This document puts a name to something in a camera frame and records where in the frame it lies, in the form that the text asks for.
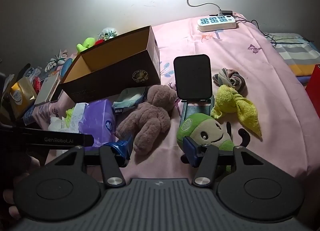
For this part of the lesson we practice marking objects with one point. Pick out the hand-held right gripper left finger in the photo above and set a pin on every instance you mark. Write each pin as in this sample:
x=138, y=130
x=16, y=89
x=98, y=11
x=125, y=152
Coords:
x=125, y=147

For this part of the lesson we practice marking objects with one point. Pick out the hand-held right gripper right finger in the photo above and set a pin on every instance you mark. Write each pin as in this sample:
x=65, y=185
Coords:
x=190, y=151

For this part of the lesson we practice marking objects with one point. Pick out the green smiling plush toy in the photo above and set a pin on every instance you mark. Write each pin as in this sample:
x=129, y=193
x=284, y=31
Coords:
x=207, y=131

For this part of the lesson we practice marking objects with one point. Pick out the brown teddy plush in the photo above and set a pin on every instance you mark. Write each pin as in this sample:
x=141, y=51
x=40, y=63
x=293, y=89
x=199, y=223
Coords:
x=147, y=118

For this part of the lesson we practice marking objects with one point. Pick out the white plastic bag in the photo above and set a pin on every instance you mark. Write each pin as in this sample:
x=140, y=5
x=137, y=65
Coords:
x=78, y=112

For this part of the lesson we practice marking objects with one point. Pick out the light blue cloth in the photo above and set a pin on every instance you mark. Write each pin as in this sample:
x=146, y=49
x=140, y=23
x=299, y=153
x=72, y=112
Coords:
x=130, y=98

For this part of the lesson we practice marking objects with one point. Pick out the yellow towel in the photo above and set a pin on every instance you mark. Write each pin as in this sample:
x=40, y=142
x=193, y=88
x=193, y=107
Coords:
x=230, y=101

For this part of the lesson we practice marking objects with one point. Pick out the brown cardboard box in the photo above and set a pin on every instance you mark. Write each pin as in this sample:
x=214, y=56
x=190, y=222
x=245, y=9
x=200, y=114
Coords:
x=112, y=76

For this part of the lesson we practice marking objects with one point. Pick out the grey striped knotted cloth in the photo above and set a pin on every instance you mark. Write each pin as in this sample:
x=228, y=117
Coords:
x=232, y=76

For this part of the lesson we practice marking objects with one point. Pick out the person's left hand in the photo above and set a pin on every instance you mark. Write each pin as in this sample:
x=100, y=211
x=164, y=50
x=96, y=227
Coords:
x=10, y=196

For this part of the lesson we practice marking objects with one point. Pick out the purple tissue pack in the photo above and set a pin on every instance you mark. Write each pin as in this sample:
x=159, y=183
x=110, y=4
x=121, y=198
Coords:
x=97, y=118

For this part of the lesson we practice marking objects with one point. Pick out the grey flat box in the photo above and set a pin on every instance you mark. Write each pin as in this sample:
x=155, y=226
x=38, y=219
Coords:
x=46, y=90

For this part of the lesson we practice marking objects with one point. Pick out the gold paper bag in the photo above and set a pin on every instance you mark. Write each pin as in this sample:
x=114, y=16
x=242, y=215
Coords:
x=21, y=96

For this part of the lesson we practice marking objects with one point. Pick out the red packet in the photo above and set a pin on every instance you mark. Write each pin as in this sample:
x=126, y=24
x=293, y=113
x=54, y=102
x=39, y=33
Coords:
x=37, y=85

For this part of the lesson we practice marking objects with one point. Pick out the orange printed packet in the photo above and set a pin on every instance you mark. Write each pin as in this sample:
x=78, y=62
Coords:
x=53, y=73

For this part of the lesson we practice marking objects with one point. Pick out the blue white striped cloth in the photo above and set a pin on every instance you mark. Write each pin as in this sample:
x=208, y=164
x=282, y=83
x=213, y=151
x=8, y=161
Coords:
x=28, y=72

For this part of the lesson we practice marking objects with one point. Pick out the blue glasses case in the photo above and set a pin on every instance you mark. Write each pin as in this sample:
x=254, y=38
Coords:
x=66, y=67

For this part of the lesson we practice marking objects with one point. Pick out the black phone stand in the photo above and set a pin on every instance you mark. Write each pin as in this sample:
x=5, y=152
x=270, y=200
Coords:
x=192, y=76

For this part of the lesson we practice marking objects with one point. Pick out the knotted white gloves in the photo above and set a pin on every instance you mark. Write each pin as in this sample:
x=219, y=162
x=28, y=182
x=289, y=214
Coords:
x=56, y=61

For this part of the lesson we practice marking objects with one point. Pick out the green frog plush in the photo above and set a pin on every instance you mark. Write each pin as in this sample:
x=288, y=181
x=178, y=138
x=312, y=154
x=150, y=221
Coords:
x=86, y=43

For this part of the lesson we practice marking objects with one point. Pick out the red plush toy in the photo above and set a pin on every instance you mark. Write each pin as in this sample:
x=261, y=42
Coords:
x=99, y=42

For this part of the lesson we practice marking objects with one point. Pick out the white panda plush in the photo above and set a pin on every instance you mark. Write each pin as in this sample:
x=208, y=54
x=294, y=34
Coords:
x=108, y=33

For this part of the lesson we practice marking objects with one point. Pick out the white power strip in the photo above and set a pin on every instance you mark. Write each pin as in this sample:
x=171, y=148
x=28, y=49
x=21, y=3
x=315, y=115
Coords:
x=215, y=22

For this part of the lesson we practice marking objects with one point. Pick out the red box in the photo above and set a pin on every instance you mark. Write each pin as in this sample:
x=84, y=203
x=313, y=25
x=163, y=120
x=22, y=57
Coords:
x=313, y=88

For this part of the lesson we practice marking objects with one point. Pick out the black plug adapter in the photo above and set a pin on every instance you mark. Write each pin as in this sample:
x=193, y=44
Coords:
x=227, y=12

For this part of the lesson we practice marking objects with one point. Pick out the striped blanket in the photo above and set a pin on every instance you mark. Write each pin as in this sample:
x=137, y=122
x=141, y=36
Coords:
x=297, y=53

